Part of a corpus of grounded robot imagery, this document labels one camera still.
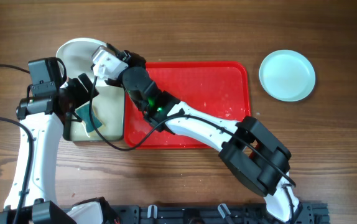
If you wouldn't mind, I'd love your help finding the white plate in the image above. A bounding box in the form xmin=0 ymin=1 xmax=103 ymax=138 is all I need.
xmin=56 ymin=37 xmax=106 ymax=82

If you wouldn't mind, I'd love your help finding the left black cable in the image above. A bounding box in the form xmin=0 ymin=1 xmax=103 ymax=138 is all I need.
xmin=0 ymin=63 xmax=35 ymax=224

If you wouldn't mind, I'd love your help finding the green yellow sponge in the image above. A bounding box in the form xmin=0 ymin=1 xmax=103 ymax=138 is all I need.
xmin=75 ymin=103 xmax=106 ymax=138

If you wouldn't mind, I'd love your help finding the red plastic tray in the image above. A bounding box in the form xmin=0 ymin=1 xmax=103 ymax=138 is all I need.
xmin=123 ymin=61 xmax=251 ymax=149

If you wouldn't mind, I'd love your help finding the mint green plate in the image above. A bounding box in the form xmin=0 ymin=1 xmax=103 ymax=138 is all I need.
xmin=259 ymin=50 xmax=316 ymax=102

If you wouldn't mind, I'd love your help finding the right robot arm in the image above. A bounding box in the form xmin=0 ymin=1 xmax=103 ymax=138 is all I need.
xmin=92 ymin=44 xmax=300 ymax=223

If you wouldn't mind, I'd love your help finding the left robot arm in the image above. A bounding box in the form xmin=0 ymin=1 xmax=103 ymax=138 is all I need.
xmin=0 ymin=57 xmax=103 ymax=223

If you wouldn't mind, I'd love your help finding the black cable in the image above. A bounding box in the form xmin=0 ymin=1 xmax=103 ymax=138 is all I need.
xmin=88 ymin=76 xmax=297 ymax=218
xmin=0 ymin=63 xmax=35 ymax=224

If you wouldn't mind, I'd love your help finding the black water basin tray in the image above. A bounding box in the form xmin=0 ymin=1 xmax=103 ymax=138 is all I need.
xmin=63 ymin=85 xmax=125 ymax=142

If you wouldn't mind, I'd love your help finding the right black cable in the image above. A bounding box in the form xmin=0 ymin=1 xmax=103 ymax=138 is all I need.
xmin=88 ymin=76 xmax=297 ymax=218

